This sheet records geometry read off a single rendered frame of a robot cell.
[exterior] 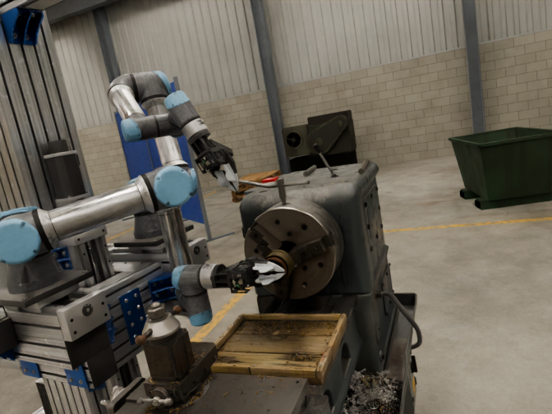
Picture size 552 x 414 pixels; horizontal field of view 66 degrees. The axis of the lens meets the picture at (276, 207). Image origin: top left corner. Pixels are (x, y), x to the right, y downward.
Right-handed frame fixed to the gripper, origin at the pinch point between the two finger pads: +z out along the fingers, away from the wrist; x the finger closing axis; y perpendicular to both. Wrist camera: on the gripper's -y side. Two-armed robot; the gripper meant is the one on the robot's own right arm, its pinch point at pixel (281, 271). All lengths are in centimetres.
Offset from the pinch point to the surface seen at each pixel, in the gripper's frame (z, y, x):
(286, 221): -2.0, -15.0, 10.9
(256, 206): -19.0, -30.8, 13.4
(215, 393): -1.9, 40.6, -11.0
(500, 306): 69, -198, -109
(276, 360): 0.2, 14.5, -19.6
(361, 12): -122, -1008, 258
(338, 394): 12.1, 3.6, -37.0
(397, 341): 21, -56, -54
